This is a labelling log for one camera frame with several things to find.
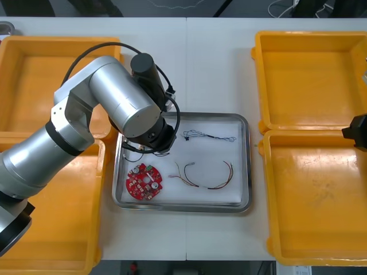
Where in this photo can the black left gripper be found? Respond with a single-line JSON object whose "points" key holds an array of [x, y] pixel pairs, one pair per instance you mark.
{"points": [[160, 137]]}

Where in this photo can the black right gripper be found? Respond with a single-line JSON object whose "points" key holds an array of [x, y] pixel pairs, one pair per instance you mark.
{"points": [[358, 131]]}

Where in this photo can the round red circuit board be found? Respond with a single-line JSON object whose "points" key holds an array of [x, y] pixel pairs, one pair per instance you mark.
{"points": [[137, 189]]}

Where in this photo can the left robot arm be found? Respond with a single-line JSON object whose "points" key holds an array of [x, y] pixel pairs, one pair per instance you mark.
{"points": [[120, 91]]}

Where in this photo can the yellow-orange plastic bin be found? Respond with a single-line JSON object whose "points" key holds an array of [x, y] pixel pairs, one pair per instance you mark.
{"points": [[63, 217], [25, 86], [309, 86], [315, 200]]}

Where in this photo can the steel tray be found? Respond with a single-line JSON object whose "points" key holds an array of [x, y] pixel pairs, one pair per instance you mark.
{"points": [[183, 208]]}

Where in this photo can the round steel container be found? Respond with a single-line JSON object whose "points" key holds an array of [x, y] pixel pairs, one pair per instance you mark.
{"points": [[6, 28]]}

